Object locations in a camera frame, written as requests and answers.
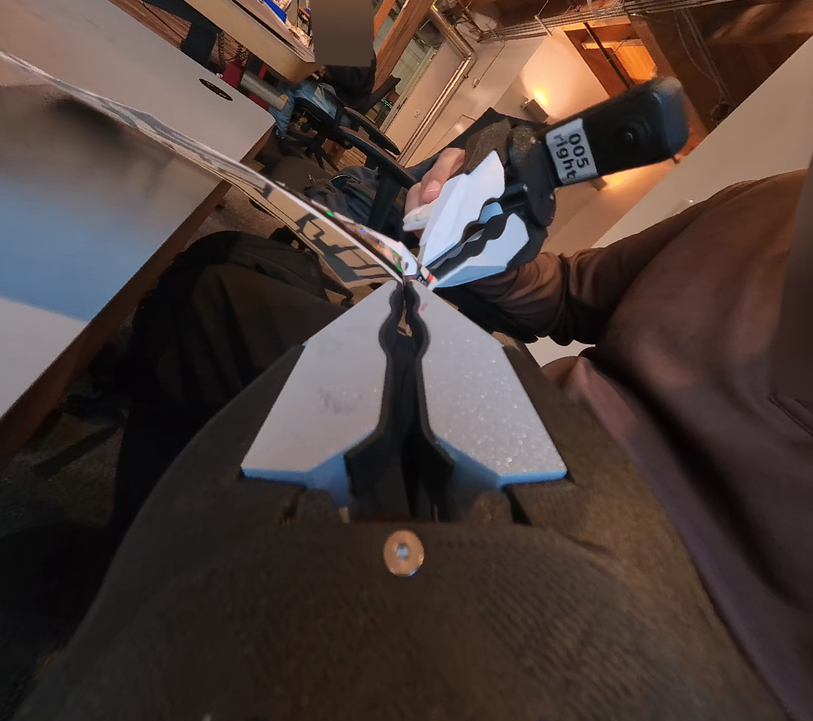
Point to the black desk grommet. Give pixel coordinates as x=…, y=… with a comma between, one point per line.
x=214, y=88

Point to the black office chair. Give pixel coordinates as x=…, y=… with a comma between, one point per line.
x=317, y=117
x=375, y=152

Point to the black panel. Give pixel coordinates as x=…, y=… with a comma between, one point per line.
x=444, y=137

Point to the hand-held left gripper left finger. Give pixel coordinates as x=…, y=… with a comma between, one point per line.
x=317, y=416

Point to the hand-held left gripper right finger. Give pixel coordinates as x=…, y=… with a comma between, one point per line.
x=489, y=416

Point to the wall lamp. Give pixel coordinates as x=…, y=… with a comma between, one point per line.
x=538, y=104

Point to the person's right hand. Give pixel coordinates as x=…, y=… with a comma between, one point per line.
x=438, y=175

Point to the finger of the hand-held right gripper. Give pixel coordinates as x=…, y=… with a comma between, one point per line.
x=463, y=200
x=489, y=257

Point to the holographic sticker sheet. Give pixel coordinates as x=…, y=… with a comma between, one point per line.
x=362, y=257

